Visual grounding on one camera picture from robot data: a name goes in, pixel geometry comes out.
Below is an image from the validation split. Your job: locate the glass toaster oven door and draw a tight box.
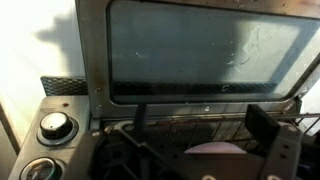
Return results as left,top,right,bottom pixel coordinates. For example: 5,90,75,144
74,0,320,120

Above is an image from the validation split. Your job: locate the metal oven rack tray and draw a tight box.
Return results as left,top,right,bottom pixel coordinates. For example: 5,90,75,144
102,112,320,158

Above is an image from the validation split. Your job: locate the purple plastic bowl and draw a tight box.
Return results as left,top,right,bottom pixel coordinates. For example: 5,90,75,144
183,141,248,155

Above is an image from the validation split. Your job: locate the silver black oven knob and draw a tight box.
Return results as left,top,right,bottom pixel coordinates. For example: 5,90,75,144
19,156,64,180
38,111,74,141

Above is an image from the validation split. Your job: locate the black mesh mat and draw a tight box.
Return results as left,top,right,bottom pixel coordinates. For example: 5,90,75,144
39,75,89,97

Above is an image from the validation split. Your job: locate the silver toaster oven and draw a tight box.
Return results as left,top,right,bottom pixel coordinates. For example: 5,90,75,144
7,94,92,180

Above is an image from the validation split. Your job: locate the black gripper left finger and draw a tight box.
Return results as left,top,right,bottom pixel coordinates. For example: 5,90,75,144
133,102,149,145

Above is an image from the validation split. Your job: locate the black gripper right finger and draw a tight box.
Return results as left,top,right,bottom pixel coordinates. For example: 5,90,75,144
244,103,282,150

